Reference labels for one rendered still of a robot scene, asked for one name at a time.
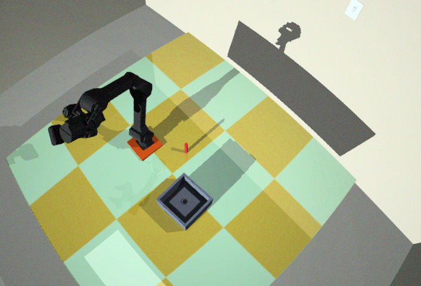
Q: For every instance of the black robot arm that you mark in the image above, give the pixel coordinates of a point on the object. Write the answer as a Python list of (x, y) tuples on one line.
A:
[(95, 101)]

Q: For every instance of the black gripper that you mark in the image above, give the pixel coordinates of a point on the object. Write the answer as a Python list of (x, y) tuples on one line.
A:
[(56, 139)]

